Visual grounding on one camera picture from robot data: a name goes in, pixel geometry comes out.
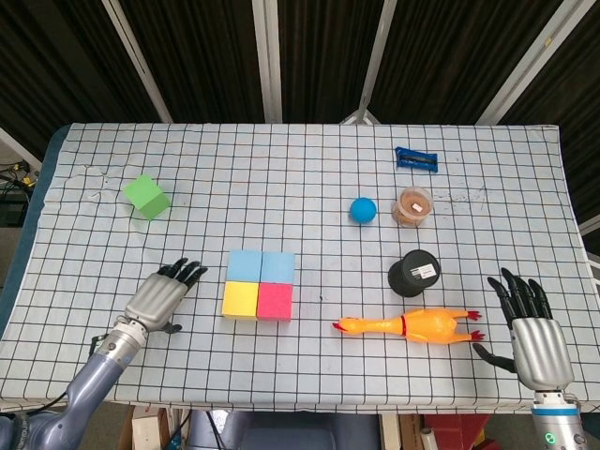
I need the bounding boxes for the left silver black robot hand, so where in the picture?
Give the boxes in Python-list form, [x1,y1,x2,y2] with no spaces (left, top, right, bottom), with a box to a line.
[124,257,209,335]

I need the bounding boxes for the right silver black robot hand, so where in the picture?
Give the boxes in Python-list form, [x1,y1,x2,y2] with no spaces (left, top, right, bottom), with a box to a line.
[472,267,576,391]

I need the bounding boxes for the yellow foam cube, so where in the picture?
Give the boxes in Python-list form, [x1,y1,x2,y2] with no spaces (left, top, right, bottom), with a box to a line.
[221,279,260,321]

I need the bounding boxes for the green foam cube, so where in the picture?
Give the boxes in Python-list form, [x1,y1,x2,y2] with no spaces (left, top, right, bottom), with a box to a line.
[122,174,173,221]

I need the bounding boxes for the red box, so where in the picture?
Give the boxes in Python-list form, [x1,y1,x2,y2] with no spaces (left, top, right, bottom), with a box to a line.
[421,412,493,450]

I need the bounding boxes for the orange rubber chicken toy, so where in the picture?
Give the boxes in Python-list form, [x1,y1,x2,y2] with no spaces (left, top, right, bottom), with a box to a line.
[332,307,488,347]

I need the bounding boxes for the pink foam cube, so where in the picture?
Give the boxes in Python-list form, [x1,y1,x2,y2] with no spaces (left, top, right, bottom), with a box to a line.
[255,282,295,323]

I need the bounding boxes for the brown cardboard box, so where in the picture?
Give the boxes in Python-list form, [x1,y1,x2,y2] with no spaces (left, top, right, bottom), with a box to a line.
[122,405,171,450]

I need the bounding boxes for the black mesh pen holder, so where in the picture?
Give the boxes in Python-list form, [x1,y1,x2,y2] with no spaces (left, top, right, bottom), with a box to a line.
[387,248,443,298]

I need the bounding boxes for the white black grid tablecloth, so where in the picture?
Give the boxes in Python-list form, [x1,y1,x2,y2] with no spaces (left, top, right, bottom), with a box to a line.
[0,122,600,416]

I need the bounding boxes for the clear jar of rubber bands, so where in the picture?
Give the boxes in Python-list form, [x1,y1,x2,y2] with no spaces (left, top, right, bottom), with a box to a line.
[391,186,433,229]

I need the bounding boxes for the dark grey plastic bin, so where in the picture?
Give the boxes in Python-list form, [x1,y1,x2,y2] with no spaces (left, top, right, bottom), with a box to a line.
[187,408,381,450]

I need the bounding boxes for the blue rubber ball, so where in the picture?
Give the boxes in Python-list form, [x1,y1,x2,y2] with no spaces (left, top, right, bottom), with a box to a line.
[349,197,379,225]

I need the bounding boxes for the blue plastic packet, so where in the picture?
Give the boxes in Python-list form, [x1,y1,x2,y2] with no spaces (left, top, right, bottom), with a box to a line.
[394,145,441,173]

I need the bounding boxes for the white metal frame pole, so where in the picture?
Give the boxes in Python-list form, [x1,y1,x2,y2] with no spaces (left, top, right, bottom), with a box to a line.
[339,0,399,126]
[0,126,43,173]
[475,0,580,126]
[101,0,173,124]
[578,217,600,282]
[251,0,284,124]

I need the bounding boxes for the black cables with yellow plugs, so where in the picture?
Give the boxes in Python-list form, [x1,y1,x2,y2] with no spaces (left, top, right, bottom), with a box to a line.
[0,158,39,189]

